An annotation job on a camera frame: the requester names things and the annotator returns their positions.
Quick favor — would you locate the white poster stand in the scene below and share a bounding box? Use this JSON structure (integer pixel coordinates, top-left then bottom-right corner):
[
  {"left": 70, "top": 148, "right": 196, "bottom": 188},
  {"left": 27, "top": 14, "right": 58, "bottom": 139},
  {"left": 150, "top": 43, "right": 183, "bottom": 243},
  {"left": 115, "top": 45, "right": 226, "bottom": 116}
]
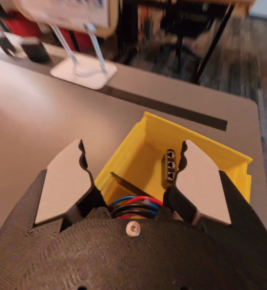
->
[{"left": 49, "top": 22, "right": 108, "bottom": 77}]

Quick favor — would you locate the red box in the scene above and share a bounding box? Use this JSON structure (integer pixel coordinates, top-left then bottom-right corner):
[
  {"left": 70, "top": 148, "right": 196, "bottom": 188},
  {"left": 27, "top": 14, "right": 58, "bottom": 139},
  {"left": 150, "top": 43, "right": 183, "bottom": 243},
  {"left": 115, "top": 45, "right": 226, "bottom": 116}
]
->
[{"left": 4, "top": 11, "right": 44, "bottom": 39}]

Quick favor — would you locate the blue ethernet cable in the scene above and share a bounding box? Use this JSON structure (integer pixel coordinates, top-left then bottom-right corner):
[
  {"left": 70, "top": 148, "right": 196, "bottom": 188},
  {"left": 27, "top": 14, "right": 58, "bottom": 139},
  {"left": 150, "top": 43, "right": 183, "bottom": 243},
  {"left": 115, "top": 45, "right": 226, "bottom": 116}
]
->
[{"left": 110, "top": 195, "right": 161, "bottom": 218}]

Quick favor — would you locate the red ethernet cable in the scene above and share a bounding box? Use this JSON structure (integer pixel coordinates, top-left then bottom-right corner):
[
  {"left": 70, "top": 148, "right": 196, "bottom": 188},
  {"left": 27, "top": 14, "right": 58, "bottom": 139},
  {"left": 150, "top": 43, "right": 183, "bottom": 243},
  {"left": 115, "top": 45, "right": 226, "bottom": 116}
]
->
[{"left": 116, "top": 195, "right": 164, "bottom": 219}]

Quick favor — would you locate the wooden poster board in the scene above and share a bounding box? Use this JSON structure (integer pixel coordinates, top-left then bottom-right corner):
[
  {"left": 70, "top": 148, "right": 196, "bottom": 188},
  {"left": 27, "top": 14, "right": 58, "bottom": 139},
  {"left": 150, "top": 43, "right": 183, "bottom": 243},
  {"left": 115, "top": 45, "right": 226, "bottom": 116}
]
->
[{"left": 11, "top": 0, "right": 121, "bottom": 38}]

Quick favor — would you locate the black ethernet cable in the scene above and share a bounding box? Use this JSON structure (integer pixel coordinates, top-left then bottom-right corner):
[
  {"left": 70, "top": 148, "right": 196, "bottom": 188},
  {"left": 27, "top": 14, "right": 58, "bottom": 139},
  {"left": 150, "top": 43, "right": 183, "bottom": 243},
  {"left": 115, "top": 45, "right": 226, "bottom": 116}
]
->
[{"left": 109, "top": 203, "right": 159, "bottom": 219}]

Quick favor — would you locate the black ethernet splitter box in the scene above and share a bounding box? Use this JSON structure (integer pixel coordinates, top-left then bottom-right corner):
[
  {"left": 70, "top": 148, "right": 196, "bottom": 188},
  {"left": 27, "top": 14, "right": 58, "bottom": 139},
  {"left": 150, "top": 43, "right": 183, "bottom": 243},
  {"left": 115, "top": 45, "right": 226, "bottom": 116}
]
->
[{"left": 162, "top": 149, "right": 177, "bottom": 189}]

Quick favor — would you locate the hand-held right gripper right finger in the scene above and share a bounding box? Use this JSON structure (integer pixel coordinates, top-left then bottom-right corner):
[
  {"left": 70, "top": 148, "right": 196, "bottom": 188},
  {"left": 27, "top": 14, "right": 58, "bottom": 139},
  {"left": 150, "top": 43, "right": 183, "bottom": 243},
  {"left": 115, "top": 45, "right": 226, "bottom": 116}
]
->
[{"left": 163, "top": 139, "right": 232, "bottom": 226}]

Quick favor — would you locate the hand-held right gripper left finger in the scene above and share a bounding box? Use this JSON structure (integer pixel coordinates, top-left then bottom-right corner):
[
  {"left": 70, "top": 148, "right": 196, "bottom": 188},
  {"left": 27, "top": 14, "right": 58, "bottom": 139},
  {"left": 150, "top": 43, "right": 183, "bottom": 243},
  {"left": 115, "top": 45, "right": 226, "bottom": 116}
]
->
[{"left": 34, "top": 139, "right": 95, "bottom": 227}]

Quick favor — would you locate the yellow plastic bin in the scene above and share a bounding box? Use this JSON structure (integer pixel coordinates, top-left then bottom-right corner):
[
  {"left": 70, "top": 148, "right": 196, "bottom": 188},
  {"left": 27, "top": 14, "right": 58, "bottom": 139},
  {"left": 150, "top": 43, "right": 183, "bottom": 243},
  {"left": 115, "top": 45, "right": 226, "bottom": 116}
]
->
[{"left": 94, "top": 111, "right": 253, "bottom": 219}]

